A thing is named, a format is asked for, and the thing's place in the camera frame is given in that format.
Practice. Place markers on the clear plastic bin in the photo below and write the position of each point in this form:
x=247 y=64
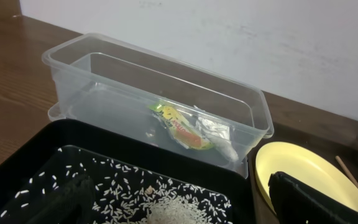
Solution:
x=109 y=83

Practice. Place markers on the white napkin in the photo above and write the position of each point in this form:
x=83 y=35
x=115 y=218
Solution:
x=219 y=135

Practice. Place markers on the dark brown serving tray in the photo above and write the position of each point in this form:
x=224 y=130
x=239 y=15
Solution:
x=328 y=146

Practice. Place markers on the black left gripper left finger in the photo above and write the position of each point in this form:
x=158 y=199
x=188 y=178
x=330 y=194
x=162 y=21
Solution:
x=71 y=203

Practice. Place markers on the black waste tray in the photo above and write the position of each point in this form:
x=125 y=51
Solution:
x=32 y=155

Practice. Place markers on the yellow plate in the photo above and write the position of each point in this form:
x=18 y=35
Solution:
x=306 y=166

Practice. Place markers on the rice food waste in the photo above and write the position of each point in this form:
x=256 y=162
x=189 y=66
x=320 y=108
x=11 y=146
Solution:
x=123 y=193

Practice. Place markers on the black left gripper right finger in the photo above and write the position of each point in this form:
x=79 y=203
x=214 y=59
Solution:
x=295 y=202

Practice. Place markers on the green snack wrapper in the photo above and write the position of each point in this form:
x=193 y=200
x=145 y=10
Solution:
x=180 y=128

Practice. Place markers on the wooden chopstick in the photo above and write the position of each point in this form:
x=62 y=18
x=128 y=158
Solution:
x=347 y=171

